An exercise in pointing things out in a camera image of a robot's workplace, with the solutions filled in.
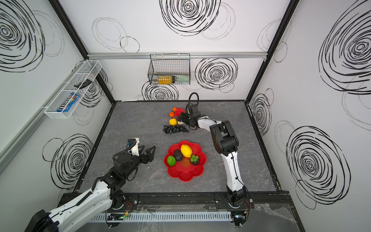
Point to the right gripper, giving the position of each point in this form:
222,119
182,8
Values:
186,118

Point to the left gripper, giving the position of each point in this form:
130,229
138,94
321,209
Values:
149,157

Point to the green lime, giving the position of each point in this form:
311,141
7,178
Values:
171,161

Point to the large yellow lemon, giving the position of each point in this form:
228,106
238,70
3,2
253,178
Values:
186,151

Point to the dark wrinkled avocado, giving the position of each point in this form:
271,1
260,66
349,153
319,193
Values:
178,155

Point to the red flower shaped bowl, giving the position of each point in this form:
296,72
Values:
184,170

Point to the dark purple plum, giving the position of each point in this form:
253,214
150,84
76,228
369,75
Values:
194,160

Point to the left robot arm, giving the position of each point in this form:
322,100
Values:
105,193

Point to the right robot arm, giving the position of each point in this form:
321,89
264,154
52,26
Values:
226,144

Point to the red pink apple fruit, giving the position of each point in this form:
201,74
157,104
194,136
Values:
179,111

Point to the small yellow lemon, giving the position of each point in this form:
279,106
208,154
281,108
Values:
173,122

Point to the black grape bunch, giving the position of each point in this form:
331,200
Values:
174,129

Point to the green box in basket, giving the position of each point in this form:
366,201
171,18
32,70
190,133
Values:
182,79

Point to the yellow box in basket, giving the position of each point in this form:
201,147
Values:
165,80

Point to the blue candy packet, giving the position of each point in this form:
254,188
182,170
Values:
69,102

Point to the black remote control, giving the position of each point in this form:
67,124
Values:
83,84

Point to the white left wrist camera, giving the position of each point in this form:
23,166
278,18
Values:
133,146

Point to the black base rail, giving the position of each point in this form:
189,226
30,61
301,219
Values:
215,200

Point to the black wire basket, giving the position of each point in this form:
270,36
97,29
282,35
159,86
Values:
167,67

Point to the white slotted cable duct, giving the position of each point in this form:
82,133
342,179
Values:
163,217

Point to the aluminium wall rail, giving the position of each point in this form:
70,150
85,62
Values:
177,55

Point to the white wire shelf basket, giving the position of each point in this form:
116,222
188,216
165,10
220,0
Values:
84,70

